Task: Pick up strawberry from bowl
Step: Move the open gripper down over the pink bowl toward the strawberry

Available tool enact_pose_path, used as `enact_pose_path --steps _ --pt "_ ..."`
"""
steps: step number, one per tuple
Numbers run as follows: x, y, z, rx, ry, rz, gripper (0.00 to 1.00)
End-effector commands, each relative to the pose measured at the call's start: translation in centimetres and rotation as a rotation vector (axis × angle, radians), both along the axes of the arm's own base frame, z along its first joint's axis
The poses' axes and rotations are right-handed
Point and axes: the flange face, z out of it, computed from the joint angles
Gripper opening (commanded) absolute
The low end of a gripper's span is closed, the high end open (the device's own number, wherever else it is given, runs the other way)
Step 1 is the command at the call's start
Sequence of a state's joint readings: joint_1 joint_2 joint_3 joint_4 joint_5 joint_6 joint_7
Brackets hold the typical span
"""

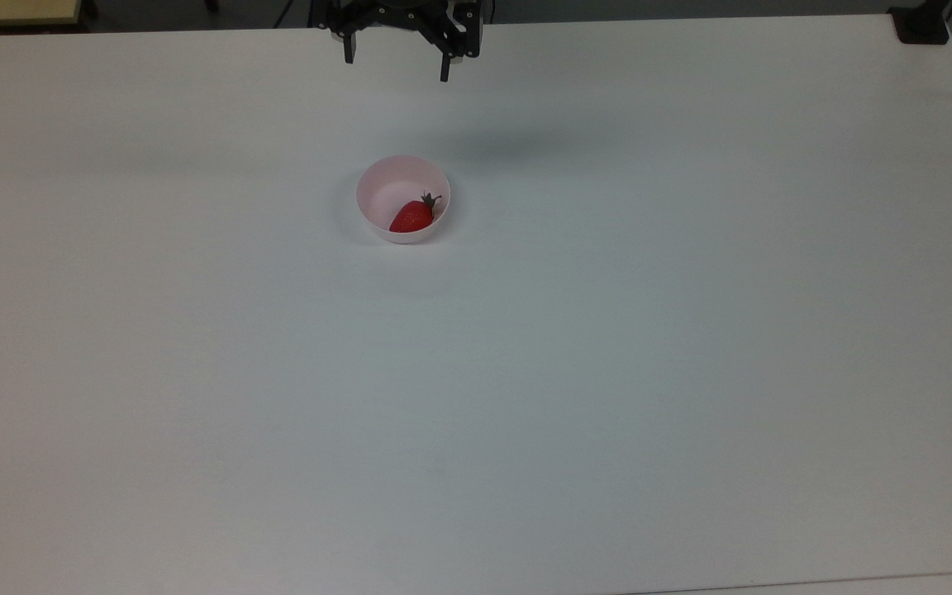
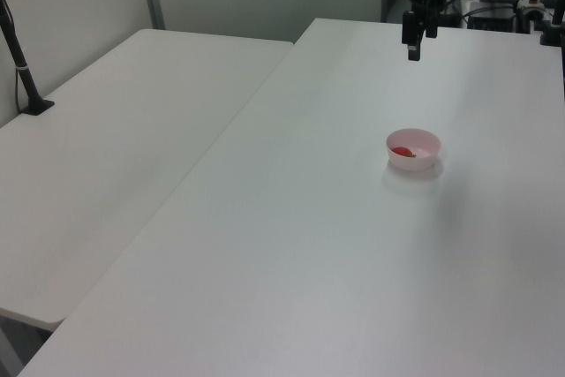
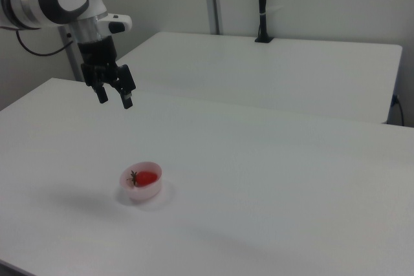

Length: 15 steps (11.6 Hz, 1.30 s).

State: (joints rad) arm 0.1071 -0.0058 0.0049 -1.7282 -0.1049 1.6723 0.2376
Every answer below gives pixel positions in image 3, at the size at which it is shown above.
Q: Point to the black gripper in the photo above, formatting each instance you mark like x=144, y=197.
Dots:
x=97, y=59

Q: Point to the red cylindrical object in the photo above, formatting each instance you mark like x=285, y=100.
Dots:
x=146, y=178

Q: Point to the small pink plastic bowl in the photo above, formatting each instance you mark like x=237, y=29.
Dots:
x=142, y=192

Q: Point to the white side table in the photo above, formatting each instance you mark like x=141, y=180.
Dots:
x=258, y=72

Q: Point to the grey metal frame post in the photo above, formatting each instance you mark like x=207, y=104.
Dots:
x=71, y=59

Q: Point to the black camera pole with base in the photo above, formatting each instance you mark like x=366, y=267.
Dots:
x=262, y=4

